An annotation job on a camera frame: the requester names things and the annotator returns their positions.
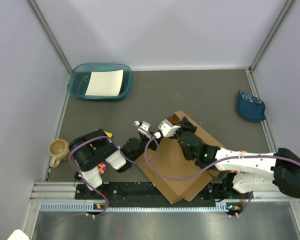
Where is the brown cardboard box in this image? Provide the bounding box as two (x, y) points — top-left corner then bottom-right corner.
(138, 110), (224, 204)

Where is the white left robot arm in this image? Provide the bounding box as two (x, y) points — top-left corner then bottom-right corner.
(73, 121), (163, 199)

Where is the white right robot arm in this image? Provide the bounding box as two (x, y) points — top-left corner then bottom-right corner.
(153, 117), (300, 199)

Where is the yellow bone-shaped sponge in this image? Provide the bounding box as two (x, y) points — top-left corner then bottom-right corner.
(104, 131), (113, 138)

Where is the pink flower toy left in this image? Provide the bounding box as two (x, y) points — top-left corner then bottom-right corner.
(97, 162), (107, 176)

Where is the blue leaf-shaped dish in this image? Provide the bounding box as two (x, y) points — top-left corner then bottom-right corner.
(236, 90), (266, 123)

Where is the white paper sheet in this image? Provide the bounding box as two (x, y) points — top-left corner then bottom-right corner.
(85, 69), (124, 97)

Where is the teal plastic tub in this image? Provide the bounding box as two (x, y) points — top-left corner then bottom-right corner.
(67, 63), (134, 101)

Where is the beige ceramic mug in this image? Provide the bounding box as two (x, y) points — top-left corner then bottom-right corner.
(48, 139), (70, 168)

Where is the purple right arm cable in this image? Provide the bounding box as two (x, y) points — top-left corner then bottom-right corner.
(144, 136), (300, 218)

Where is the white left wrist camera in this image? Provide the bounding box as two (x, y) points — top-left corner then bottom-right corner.
(133, 121), (151, 135)

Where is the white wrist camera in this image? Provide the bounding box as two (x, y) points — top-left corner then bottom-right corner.
(153, 119), (181, 139)
(133, 121), (151, 135)

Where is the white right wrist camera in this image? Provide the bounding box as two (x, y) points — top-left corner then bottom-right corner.
(153, 119), (181, 139)

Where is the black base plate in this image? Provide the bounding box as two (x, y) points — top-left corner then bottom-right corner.
(74, 181), (231, 208)

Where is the grey slotted cable duct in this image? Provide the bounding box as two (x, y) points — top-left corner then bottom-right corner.
(40, 202), (241, 213)

